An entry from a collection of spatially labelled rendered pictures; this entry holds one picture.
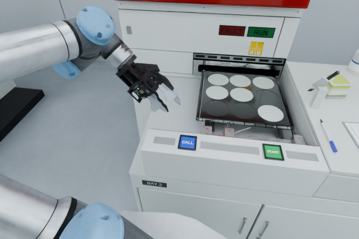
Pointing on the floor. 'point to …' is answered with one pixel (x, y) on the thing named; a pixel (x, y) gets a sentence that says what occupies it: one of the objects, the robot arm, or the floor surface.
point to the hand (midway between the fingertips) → (172, 104)
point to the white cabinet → (249, 210)
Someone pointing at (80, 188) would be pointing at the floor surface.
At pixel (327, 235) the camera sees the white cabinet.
